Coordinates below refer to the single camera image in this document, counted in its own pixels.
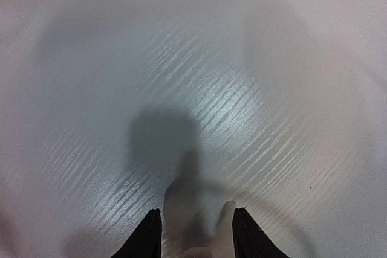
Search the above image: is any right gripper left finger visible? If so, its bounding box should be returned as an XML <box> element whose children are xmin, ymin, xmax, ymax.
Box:
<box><xmin>111</xmin><ymin>209</ymin><xmax>163</xmax><ymax>258</ymax></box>

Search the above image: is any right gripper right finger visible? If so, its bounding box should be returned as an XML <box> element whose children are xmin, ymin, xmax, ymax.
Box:
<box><xmin>232</xmin><ymin>208</ymin><xmax>288</xmax><ymax>258</ymax></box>

